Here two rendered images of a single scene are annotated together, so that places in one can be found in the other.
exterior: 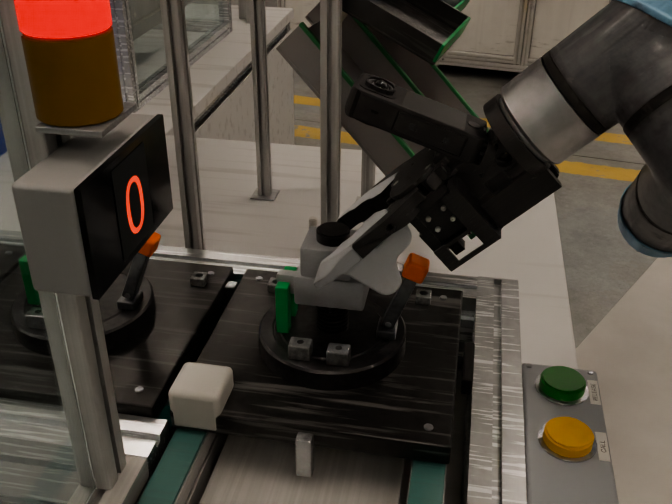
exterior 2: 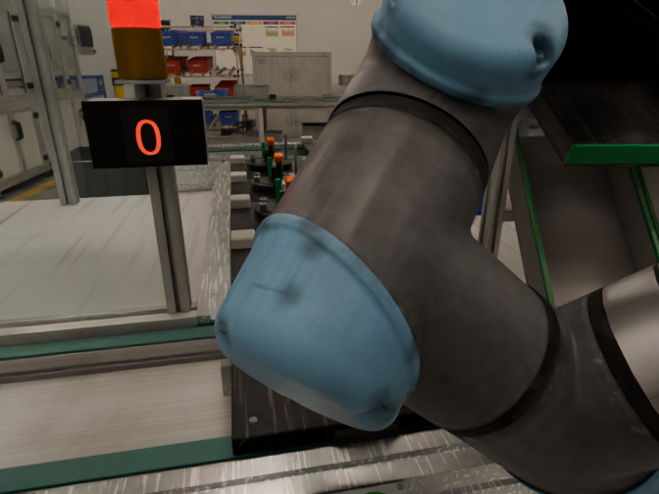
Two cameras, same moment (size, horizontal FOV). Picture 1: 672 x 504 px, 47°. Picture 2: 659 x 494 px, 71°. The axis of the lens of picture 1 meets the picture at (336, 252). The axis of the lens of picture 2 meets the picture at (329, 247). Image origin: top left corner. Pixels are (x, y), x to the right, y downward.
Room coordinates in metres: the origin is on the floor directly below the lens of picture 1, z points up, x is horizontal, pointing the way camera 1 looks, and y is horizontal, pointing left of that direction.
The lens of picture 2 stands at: (0.43, -0.42, 1.28)
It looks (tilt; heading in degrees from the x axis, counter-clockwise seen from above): 22 degrees down; 69
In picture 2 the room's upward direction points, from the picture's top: straight up
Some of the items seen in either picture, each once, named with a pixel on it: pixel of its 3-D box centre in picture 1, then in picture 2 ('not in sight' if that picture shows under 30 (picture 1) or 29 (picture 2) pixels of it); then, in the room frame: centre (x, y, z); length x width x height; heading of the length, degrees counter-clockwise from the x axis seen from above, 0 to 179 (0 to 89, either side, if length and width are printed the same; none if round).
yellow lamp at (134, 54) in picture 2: (73, 72); (139, 54); (0.44, 0.15, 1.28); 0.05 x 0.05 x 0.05
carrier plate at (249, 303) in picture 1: (332, 351); (336, 354); (0.61, 0.00, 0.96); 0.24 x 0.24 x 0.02; 80
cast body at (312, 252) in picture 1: (322, 261); not in sight; (0.61, 0.01, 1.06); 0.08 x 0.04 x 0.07; 80
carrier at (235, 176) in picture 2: not in sight; (276, 171); (0.74, 0.74, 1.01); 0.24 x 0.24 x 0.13; 80
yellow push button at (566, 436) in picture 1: (567, 440); not in sight; (0.49, -0.19, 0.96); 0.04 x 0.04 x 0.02
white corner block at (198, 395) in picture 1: (201, 396); not in sight; (0.53, 0.12, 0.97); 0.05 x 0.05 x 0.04; 80
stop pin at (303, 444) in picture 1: (304, 454); (227, 377); (0.48, 0.02, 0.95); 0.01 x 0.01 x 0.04; 80
